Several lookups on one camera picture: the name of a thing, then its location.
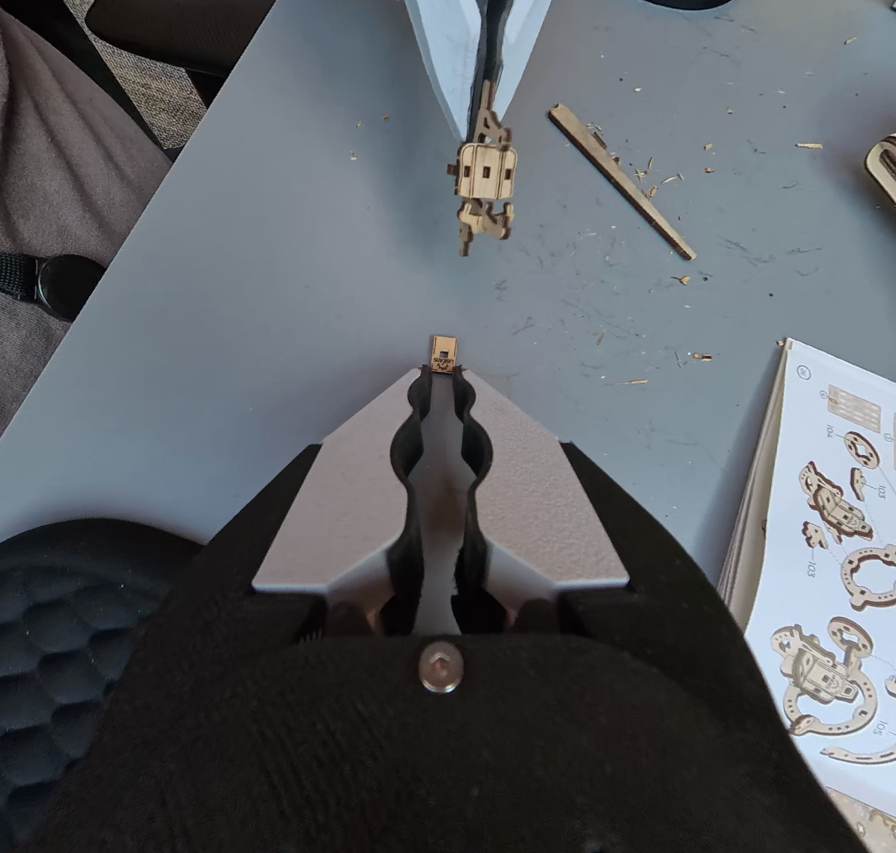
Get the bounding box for black mesh pad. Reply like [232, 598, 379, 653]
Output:
[0, 519, 204, 853]

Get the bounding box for black watch with strap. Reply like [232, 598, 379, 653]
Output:
[0, 253, 106, 322]

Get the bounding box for white instruction booklet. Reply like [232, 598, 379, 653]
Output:
[719, 338, 896, 853]

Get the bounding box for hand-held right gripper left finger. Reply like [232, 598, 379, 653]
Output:
[251, 366, 435, 637]

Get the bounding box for wooden model assembly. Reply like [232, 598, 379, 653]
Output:
[448, 81, 519, 257]

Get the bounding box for person's grey clothing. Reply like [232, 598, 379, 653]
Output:
[0, 9, 174, 434]

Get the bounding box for long wooden strip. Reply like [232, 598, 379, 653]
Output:
[548, 104, 697, 262]

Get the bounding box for curved wooden piece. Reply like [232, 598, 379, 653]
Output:
[864, 135, 896, 206]

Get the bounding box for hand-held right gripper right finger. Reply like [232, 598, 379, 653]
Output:
[451, 367, 631, 635]

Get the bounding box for scattered wood splinters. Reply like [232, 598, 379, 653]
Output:
[346, 27, 858, 388]

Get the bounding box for black chair armrest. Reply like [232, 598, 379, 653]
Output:
[85, 0, 291, 80]

